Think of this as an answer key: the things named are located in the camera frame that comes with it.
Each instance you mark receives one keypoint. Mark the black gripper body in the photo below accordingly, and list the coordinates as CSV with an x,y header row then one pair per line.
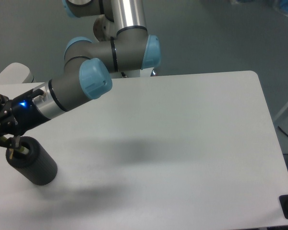
x,y
21,114

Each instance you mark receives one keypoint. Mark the red tulip bouquet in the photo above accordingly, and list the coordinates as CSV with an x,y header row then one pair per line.
x,y
21,150

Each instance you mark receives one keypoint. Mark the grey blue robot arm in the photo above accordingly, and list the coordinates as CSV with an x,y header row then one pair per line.
x,y
87,67

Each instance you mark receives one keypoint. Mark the black ribbed cylindrical vase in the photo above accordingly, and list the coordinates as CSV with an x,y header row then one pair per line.
x,y
37,165

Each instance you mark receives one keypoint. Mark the white rounded chair back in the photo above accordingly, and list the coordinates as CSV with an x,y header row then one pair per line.
x,y
16,73

